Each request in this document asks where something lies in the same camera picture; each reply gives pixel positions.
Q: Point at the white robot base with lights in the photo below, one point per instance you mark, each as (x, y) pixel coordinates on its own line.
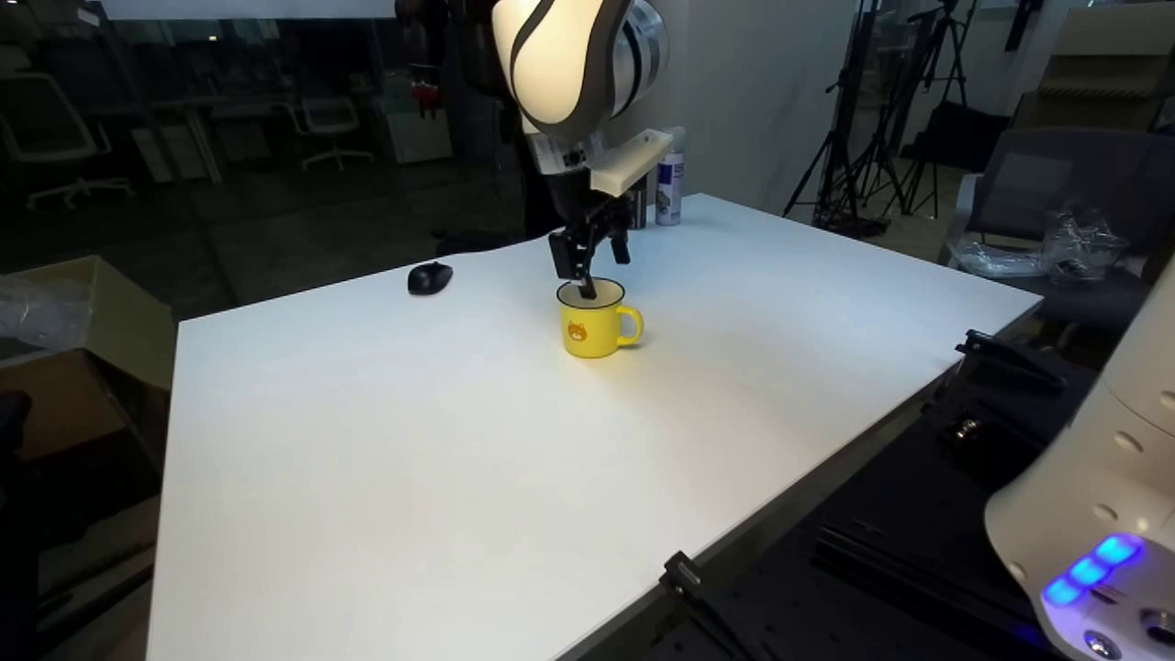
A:
(1086, 531)

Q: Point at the white spray bottle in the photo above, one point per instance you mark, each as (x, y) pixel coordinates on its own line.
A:
(668, 188)

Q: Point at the black table clamp right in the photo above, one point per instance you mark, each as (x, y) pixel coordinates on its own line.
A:
(990, 359)

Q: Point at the white office chair left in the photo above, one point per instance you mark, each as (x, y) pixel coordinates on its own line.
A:
(40, 128)

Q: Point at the cardboard box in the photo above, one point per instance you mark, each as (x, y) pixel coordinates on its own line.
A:
(94, 354)

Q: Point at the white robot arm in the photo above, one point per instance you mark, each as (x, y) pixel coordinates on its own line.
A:
(575, 67)

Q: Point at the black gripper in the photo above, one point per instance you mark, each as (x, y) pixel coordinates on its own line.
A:
(586, 218)

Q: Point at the black table clamp front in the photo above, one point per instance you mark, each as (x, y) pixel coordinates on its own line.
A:
(683, 578)

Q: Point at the black computer mouse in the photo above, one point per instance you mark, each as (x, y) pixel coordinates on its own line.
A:
(426, 280)

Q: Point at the grey office chair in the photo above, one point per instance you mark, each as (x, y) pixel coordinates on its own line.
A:
(1041, 174)

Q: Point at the black table clamp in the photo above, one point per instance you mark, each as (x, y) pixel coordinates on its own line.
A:
(683, 578)
(990, 359)

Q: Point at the yellow enamel mug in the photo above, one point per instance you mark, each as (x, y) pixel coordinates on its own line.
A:
(596, 321)

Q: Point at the clear plastic bag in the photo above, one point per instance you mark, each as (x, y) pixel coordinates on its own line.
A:
(1078, 243)

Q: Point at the white office chair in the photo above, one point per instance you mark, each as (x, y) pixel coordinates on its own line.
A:
(329, 118)
(40, 128)

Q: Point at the black tripod stand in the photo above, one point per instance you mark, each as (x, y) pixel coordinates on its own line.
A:
(893, 56)

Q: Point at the white office chair back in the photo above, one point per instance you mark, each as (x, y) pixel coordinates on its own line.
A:
(329, 118)

